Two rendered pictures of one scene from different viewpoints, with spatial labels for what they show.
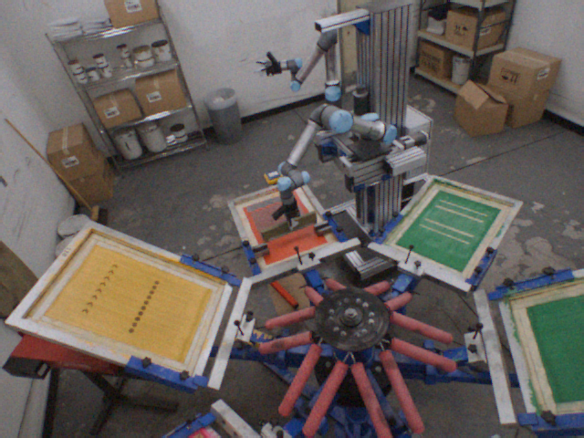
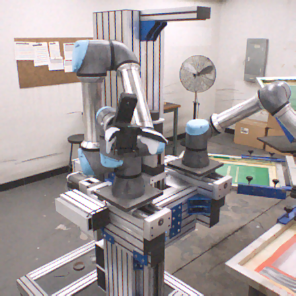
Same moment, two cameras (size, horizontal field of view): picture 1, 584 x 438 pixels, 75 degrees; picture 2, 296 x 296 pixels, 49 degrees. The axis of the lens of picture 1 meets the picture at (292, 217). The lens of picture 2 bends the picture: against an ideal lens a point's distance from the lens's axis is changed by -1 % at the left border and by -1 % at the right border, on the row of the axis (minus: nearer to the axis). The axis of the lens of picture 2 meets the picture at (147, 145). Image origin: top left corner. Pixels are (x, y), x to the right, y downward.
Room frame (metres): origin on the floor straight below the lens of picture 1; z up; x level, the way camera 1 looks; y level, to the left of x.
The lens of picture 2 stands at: (3.20, 0.73, 1.91)
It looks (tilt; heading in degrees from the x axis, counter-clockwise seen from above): 18 degrees down; 240
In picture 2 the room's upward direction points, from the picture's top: straight up
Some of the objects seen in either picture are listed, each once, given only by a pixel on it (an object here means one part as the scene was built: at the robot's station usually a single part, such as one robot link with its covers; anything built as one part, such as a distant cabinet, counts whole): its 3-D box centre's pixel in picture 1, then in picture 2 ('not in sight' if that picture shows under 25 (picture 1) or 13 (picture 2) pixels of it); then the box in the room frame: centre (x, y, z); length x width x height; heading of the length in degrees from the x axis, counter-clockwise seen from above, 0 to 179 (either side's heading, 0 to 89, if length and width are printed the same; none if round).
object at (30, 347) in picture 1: (85, 324); not in sight; (1.28, 1.20, 1.06); 0.61 x 0.46 x 0.12; 73
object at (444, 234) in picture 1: (440, 229); (248, 162); (1.48, -0.82, 1.05); 1.08 x 0.61 x 0.23; 133
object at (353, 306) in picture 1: (355, 385); not in sight; (0.86, -0.16, 0.67); 0.39 x 0.39 x 1.35
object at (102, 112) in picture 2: (294, 64); (110, 121); (2.80, -0.22, 1.65); 0.11 x 0.08 x 0.09; 80
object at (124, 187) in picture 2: not in sight; (128, 180); (2.62, -0.46, 1.31); 0.15 x 0.15 x 0.10
